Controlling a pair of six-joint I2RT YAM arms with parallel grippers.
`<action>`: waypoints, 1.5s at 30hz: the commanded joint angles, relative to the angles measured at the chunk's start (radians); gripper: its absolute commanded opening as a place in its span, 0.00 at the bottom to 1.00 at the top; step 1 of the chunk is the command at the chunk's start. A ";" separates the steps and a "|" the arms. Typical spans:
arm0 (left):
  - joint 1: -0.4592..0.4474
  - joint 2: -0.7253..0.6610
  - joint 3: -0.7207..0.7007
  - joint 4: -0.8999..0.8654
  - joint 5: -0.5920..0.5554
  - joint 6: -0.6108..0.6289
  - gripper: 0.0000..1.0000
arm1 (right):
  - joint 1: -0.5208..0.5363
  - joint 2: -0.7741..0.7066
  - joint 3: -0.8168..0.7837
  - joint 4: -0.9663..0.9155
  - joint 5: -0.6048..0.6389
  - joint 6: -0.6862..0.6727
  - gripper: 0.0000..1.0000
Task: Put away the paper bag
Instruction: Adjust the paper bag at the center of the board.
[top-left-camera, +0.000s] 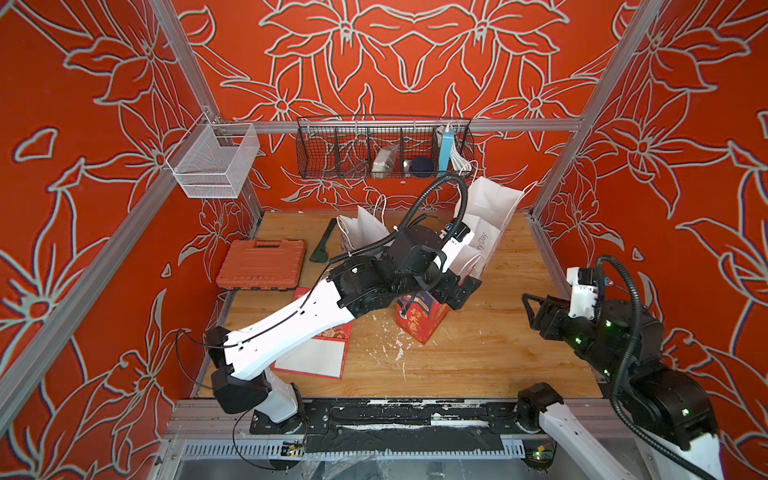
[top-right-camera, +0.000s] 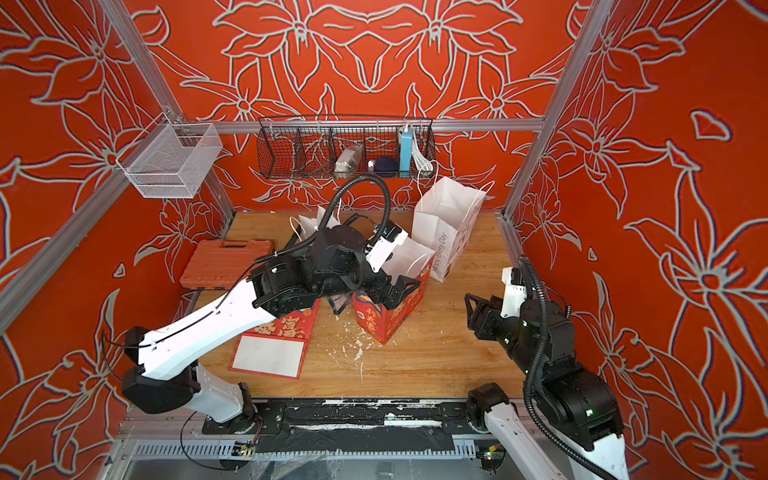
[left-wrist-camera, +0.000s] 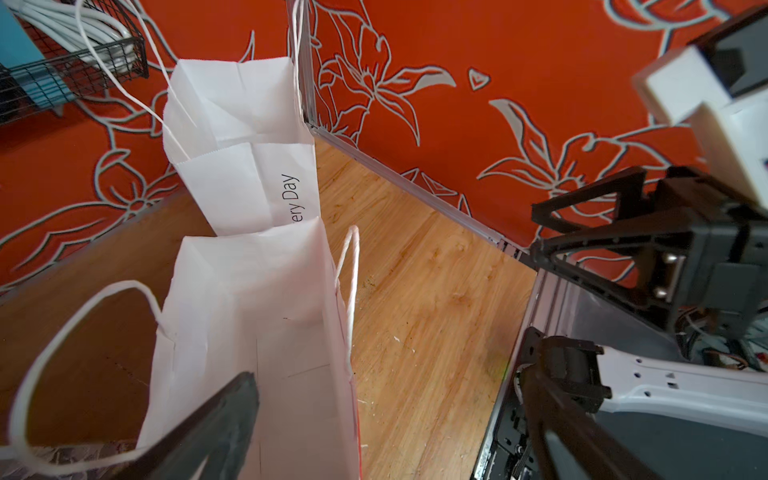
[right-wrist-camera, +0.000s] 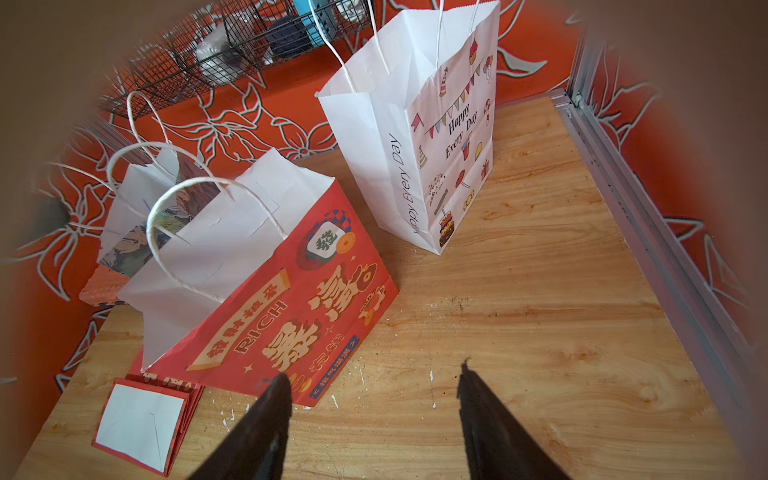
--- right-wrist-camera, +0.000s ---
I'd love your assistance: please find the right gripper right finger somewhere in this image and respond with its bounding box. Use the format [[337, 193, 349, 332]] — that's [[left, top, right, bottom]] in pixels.
[[457, 363, 568, 479]]

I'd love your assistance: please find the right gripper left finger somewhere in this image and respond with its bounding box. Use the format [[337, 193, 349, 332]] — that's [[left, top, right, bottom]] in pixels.
[[190, 373, 292, 479]]

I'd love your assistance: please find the red RICH paper bag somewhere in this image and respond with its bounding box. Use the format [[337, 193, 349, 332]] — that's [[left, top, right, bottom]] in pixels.
[[92, 355, 204, 477]]

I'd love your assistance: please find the red paper bag blue panel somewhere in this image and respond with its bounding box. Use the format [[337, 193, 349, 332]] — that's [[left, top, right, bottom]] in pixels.
[[119, 151, 398, 407]]

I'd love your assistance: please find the floral patterned paper bag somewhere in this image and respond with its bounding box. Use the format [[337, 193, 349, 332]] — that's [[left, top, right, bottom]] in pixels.
[[77, 89, 223, 308]]

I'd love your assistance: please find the white paper bag back right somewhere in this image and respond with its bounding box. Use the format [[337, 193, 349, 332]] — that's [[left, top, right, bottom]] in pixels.
[[317, 1, 501, 254]]

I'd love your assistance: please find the silver pouch in basket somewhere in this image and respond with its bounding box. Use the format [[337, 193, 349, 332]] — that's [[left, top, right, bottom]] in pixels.
[[195, 19, 252, 86]]

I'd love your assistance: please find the dark blue round object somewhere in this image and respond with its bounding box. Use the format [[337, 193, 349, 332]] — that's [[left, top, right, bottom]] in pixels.
[[266, 15, 313, 60]]

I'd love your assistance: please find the light blue box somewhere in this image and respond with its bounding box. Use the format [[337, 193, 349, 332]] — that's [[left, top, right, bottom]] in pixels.
[[293, 0, 337, 47]]

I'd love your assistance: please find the black wire wall basket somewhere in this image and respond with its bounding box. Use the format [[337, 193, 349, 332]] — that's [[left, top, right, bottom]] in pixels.
[[98, 0, 375, 118]]

